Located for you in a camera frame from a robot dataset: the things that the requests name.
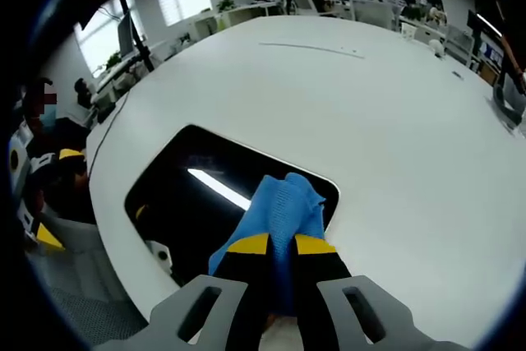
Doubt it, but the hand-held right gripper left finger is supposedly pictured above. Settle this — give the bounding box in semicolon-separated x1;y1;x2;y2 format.
94;232;273;351

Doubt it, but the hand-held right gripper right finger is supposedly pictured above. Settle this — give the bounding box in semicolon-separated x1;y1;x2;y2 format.
293;233;468;351

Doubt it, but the blue cleaning cloth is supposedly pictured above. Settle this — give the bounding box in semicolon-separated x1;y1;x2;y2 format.
207;172;328;316

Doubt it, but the black tablet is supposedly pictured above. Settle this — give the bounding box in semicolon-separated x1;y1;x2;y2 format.
123;123;342;287

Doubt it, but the person's blue face mask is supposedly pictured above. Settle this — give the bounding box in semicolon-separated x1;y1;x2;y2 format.
38;104;59;133

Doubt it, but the white mesh office chair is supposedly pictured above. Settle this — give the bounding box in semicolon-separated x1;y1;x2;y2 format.
24;217;150;346

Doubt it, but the black monitor on stand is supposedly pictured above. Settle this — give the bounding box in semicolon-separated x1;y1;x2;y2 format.
79;0;156;73

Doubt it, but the small white round object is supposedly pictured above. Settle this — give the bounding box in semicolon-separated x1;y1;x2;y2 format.
427;38;446;58

